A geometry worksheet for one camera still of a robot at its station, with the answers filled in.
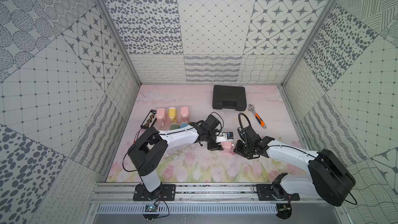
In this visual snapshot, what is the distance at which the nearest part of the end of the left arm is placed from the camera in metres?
0.67

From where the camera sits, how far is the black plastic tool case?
105cm

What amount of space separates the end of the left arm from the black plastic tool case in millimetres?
293
